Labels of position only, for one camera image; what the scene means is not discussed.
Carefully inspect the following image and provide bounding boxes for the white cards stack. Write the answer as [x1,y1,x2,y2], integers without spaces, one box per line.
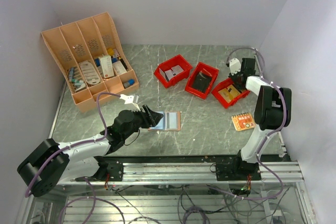
[159,65,183,81]

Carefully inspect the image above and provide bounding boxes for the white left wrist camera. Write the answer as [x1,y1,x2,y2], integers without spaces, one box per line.
[120,94,140,111]

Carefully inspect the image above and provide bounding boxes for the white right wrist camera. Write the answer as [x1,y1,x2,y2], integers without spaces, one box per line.
[227,58,241,75]

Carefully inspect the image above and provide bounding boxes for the white small box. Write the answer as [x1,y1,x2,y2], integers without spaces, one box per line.
[112,61,127,75]

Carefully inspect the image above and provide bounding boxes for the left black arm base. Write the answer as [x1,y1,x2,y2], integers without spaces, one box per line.
[75,156,124,182]

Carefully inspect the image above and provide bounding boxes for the white oval remote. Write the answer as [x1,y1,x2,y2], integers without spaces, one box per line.
[79,61,100,86]

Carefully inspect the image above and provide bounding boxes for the white red box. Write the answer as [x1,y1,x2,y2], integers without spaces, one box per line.
[99,55,114,79]

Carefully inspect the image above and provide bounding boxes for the orange desk organizer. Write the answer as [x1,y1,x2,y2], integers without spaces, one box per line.
[41,12,139,112]

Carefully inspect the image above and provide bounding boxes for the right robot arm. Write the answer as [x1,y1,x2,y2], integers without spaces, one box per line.
[227,58,292,180]

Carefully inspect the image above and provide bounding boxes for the red bin with white cards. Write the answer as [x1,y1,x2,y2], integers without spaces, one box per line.
[154,55,193,89]

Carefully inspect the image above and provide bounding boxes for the yellow small item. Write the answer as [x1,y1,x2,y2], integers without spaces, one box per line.
[107,48,117,57]

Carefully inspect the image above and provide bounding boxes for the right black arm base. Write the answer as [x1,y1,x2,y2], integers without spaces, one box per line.
[214,159,261,181]

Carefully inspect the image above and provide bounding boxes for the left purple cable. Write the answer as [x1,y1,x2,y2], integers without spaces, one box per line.
[25,92,123,224]

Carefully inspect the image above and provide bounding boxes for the orange spiral notebook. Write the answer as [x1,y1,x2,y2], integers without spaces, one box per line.
[232,113,256,132]

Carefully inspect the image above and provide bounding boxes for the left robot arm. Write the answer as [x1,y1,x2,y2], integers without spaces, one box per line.
[17,105,164,197]

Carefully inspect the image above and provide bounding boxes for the red bin with gold cards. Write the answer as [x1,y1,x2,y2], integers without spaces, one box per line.
[211,78,250,109]

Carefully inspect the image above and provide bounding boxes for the loose cables under table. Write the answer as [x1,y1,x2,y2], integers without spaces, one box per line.
[57,179,289,224]

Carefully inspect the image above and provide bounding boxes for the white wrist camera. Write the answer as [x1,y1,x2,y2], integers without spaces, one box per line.
[120,94,140,111]
[227,58,241,75]

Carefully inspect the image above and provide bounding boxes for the red bin with black cards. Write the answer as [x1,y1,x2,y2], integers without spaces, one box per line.
[185,62,219,100]

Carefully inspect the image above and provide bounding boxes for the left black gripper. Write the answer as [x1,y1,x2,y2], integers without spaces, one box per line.
[122,104,163,140]

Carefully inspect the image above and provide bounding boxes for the pens bundle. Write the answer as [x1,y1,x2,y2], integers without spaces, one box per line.
[68,67,86,93]

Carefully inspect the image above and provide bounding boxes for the blue capped bottle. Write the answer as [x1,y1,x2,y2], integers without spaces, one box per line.
[123,79,135,89]

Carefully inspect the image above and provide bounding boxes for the aluminium rail frame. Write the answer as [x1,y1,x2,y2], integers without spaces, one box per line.
[18,156,317,223]

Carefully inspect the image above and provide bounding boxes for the black cards stack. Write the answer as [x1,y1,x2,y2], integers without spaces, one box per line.
[190,71,212,94]

